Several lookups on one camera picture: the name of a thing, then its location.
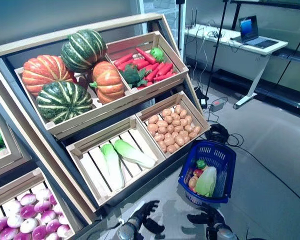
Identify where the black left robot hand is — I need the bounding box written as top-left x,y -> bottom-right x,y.
126,199 -> 166,233

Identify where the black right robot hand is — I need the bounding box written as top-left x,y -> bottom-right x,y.
186,203 -> 226,237

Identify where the potato in basket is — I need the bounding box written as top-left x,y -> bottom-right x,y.
188,176 -> 199,190

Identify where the blue plastic shopping basket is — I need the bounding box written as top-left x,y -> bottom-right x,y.
177,139 -> 237,205

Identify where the napa cabbage with short leaves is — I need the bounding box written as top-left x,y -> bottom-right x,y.
194,166 -> 218,198

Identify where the wooden cabbage crate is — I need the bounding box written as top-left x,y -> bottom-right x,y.
65,115 -> 167,207

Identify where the dark purple eggplant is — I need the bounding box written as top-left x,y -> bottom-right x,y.
183,167 -> 195,185

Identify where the long napa cabbage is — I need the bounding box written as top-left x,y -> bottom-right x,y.
113,139 -> 157,170
99,143 -> 126,191

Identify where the wooden potato crate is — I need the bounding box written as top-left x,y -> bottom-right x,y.
135,90 -> 211,160

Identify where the wooden display stand blue trim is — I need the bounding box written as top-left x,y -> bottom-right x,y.
0,13 -> 212,226

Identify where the wide wooden pumpkin crate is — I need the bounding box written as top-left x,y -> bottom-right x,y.
14,53 -> 136,140

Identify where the red carrot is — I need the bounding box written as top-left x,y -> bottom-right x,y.
113,52 -> 135,67
137,81 -> 155,91
145,66 -> 161,83
133,58 -> 151,71
135,47 -> 158,65
156,62 -> 174,77
153,72 -> 177,82

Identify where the wooden display stand dark trim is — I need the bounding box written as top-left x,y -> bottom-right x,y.
0,99 -> 77,240

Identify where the small orange pumpkin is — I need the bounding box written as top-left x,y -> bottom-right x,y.
89,61 -> 126,105

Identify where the green striped pumpkin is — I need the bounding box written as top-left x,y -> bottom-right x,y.
60,29 -> 108,74
35,80 -> 94,125

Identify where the green broccoli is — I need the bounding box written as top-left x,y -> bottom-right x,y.
119,64 -> 151,89

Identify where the wooden green pepper crate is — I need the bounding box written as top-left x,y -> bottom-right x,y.
0,99 -> 32,176

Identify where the wooden carrot crate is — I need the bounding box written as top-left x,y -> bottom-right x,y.
105,30 -> 190,99

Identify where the white office desk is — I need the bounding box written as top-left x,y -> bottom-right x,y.
184,23 -> 289,110

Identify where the black tripod stand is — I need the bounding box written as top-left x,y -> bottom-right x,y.
204,0 -> 229,101
175,0 -> 187,59

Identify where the large orange pumpkin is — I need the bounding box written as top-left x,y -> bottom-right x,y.
21,54 -> 77,97

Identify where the open laptop blue screen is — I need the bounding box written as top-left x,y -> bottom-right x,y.
231,15 -> 278,49

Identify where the black router with antennas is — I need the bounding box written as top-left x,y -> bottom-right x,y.
185,7 -> 199,28

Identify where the long black floor cable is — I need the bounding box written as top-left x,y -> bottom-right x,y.
226,133 -> 300,211

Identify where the coiled black cable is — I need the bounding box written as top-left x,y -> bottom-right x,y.
205,123 -> 231,145

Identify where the grey power strip red switch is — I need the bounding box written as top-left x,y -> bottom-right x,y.
209,98 -> 228,113

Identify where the white hanging cable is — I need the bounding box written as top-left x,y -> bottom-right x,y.
189,26 -> 209,74

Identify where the black frame glass shelf rack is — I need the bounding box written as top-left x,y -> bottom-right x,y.
211,0 -> 300,114

